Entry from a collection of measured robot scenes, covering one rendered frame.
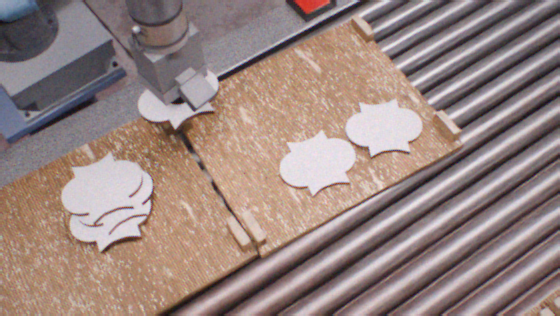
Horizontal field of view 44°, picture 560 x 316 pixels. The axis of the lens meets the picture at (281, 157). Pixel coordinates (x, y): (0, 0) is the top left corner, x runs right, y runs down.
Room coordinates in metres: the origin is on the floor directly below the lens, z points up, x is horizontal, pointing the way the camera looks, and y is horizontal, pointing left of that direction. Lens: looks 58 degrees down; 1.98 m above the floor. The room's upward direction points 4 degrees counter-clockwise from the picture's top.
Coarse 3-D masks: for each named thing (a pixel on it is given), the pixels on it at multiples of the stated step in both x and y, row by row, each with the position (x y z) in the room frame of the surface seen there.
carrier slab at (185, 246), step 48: (96, 144) 0.70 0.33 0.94; (144, 144) 0.69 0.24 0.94; (0, 192) 0.61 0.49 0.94; (48, 192) 0.61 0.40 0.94; (192, 192) 0.59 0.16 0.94; (0, 240) 0.52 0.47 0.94; (48, 240) 0.51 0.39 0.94; (144, 240) 0.50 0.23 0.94; (192, 240) 0.50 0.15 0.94; (0, 288) 0.44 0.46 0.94; (48, 288) 0.43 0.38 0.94; (96, 288) 0.43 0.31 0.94; (144, 288) 0.42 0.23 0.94; (192, 288) 0.42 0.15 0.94
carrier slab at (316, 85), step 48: (336, 48) 0.89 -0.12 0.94; (240, 96) 0.79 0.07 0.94; (288, 96) 0.78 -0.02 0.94; (336, 96) 0.77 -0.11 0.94; (384, 96) 0.77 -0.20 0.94; (192, 144) 0.69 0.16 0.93; (240, 144) 0.68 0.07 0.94; (432, 144) 0.65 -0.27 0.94; (240, 192) 0.58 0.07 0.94; (288, 192) 0.58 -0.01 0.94; (336, 192) 0.57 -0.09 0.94; (288, 240) 0.49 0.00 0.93
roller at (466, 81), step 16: (528, 32) 0.92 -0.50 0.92; (544, 32) 0.91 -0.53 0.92; (512, 48) 0.87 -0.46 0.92; (528, 48) 0.88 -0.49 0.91; (480, 64) 0.84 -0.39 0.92; (496, 64) 0.84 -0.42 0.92; (512, 64) 0.85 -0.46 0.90; (448, 80) 0.81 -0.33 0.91; (464, 80) 0.80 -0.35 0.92; (480, 80) 0.81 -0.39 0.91; (432, 96) 0.77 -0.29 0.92; (448, 96) 0.77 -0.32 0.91; (240, 224) 0.53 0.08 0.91
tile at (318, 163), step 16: (288, 144) 0.67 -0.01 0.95; (304, 144) 0.66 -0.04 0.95; (320, 144) 0.66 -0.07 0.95; (336, 144) 0.66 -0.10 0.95; (288, 160) 0.63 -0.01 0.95; (304, 160) 0.63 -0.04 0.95; (320, 160) 0.63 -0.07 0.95; (336, 160) 0.63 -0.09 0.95; (352, 160) 0.63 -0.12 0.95; (288, 176) 0.60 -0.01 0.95; (304, 176) 0.60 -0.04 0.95; (320, 176) 0.60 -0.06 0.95; (336, 176) 0.60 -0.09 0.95
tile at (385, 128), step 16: (368, 112) 0.72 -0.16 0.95; (384, 112) 0.72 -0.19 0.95; (400, 112) 0.72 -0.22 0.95; (352, 128) 0.69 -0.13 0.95; (368, 128) 0.69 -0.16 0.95; (384, 128) 0.69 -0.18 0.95; (400, 128) 0.69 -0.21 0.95; (416, 128) 0.68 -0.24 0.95; (352, 144) 0.66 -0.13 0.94; (368, 144) 0.66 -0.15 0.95; (384, 144) 0.65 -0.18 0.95; (400, 144) 0.65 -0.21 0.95
